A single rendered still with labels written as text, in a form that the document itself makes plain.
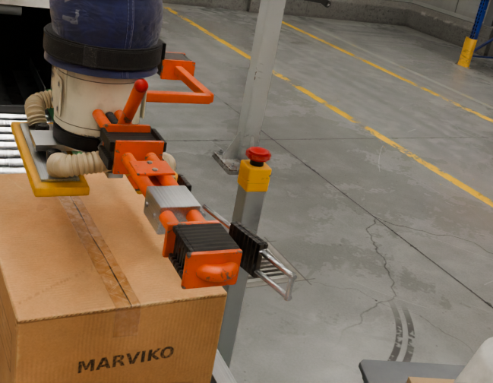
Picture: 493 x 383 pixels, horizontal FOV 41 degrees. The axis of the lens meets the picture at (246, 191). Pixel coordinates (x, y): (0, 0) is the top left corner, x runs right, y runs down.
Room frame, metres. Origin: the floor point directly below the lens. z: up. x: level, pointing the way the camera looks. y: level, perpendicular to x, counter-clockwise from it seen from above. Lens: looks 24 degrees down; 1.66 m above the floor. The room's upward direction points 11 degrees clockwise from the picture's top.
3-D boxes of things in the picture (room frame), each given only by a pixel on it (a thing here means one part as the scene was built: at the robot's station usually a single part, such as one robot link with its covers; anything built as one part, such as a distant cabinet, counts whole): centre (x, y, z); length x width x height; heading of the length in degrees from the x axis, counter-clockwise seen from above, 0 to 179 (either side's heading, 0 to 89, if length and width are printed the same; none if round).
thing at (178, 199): (0.87, 0.10, 1.23); 0.07 x 0.07 x 0.04; 29
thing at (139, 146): (1.06, 0.21, 1.24); 0.10 x 0.08 x 0.06; 119
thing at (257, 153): (1.72, -0.01, 1.02); 0.07 x 0.07 x 0.04
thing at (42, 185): (1.24, 0.41, 1.13); 0.34 x 0.10 x 0.05; 29
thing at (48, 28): (1.28, 0.32, 1.35); 0.23 x 0.23 x 0.04
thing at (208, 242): (0.75, 0.04, 1.23); 0.08 x 0.07 x 0.05; 29
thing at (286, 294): (0.83, 0.01, 1.24); 0.31 x 0.03 x 0.05; 41
